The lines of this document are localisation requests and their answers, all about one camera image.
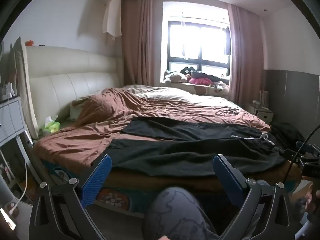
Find black tangled cord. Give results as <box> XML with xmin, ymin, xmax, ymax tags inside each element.
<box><xmin>216</xmin><ymin>107</ymin><xmax>241</xmax><ymax>117</ymax></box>

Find green tissue pack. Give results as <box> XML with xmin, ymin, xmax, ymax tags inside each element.
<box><xmin>41</xmin><ymin>115</ymin><xmax>61</xmax><ymax>134</ymax></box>

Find person's right hand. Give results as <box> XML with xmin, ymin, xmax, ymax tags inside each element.
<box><xmin>305</xmin><ymin>189</ymin><xmax>320</xmax><ymax>213</ymax></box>

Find brown blanket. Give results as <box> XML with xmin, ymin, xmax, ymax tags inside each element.
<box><xmin>34</xmin><ymin>87</ymin><xmax>272</xmax><ymax>174</ymax></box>

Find dark clothes pile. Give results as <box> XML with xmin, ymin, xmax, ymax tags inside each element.
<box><xmin>270</xmin><ymin>122</ymin><xmax>306</xmax><ymax>151</ymax></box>

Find teal printed bedsheet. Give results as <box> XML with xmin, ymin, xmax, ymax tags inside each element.
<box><xmin>41</xmin><ymin>159</ymin><xmax>302</xmax><ymax>213</ymax></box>

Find upright books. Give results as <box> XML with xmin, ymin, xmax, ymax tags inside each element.
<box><xmin>259</xmin><ymin>90</ymin><xmax>271</xmax><ymax>109</ymax></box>

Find pink curtain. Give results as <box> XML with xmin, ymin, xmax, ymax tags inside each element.
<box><xmin>121</xmin><ymin>0</ymin><xmax>164</xmax><ymax>91</ymax></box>
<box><xmin>226</xmin><ymin>4</ymin><xmax>266</xmax><ymax>106</ymax></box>

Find white pillow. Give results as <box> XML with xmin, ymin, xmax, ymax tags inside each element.
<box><xmin>69</xmin><ymin>99</ymin><xmax>87</xmax><ymax>120</ymax></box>

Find cream duvet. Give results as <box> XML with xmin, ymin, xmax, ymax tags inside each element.
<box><xmin>122</xmin><ymin>84</ymin><xmax>242</xmax><ymax>112</ymax></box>

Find cream hanging cloth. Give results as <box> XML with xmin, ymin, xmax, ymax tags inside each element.
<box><xmin>102</xmin><ymin>0</ymin><xmax>123</xmax><ymax>42</ymax></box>

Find black braided cable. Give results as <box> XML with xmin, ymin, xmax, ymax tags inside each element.
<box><xmin>282</xmin><ymin>129</ymin><xmax>320</xmax><ymax>189</ymax></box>

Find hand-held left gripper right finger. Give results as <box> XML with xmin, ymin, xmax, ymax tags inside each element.
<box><xmin>212</xmin><ymin>154</ymin><xmax>297</xmax><ymax>240</ymax></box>

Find grey nightstand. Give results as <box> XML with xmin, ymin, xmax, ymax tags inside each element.
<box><xmin>0</xmin><ymin>96</ymin><xmax>28</xmax><ymax>146</ymax></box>

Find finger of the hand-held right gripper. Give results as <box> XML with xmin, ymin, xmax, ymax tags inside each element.
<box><xmin>278</xmin><ymin>148</ymin><xmax>308</xmax><ymax>167</ymax></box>
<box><xmin>296</xmin><ymin>141</ymin><xmax>317</xmax><ymax>155</ymax></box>

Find pink cloth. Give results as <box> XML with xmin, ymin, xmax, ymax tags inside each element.
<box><xmin>189</xmin><ymin>77</ymin><xmax>212</xmax><ymax>86</ymax></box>

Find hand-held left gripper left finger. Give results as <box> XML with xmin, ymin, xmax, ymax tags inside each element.
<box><xmin>29</xmin><ymin>154</ymin><xmax>113</xmax><ymax>240</ymax></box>

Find black plush toy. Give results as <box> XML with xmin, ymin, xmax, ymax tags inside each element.
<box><xmin>180</xmin><ymin>66</ymin><xmax>196</xmax><ymax>76</ymax></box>

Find cream leather headboard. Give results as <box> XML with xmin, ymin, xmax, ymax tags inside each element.
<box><xmin>25</xmin><ymin>45</ymin><xmax>124</xmax><ymax>135</ymax></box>

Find black pants with white drawstring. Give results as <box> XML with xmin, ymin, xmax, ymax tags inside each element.
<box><xmin>104</xmin><ymin>116</ymin><xmax>292</xmax><ymax>178</ymax></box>

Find white nightstand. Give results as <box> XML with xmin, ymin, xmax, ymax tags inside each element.
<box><xmin>246</xmin><ymin>102</ymin><xmax>274</xmax><ymax>125</ymax></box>

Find person's leg in patterned trousers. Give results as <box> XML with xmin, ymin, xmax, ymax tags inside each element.
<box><xmin>142</xmin><ymin>186</ymin><xmax>220</xmax><ymax>240</ymax></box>

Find dark garment on sill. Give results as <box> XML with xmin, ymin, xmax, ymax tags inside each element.
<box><xmin>191</xmin><ymin>71</ymin><xmax>230</xmax><ymax>83</ymax></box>

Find grey green bedsheet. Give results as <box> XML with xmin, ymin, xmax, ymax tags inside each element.
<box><xmin>37</xmin><ymin>119</ymin><xmax>81</xmax><ymax>137</ymax></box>

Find white charging cable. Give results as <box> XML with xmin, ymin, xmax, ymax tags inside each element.
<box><xmin>4</xmin><ymin>80</ymin><xmax>28</xmax><ymax>213</ymax></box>

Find beige plush toy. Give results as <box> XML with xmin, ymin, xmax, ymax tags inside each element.
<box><xmin>164</xmin><ymin>72</ymin><xmax>187</xmax><ymax>84</ymax></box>

